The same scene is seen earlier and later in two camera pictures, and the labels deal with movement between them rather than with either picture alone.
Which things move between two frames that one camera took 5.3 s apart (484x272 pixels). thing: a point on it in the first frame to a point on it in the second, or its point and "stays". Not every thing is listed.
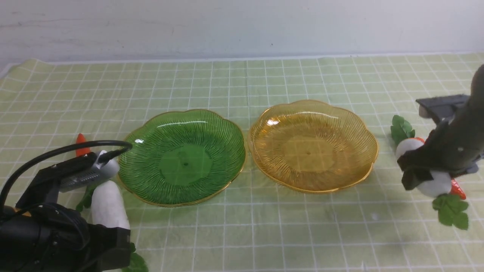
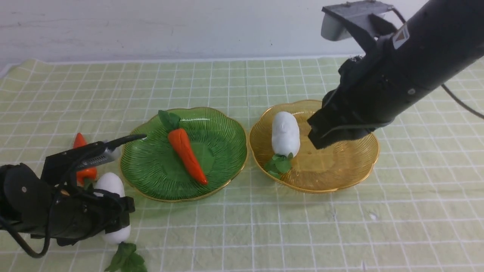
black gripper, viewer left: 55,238 to 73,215
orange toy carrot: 401,129 to 171,122
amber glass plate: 312,146 stays
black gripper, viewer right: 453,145 to 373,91
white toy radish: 451,209 to 285,140
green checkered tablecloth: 375,225 stays
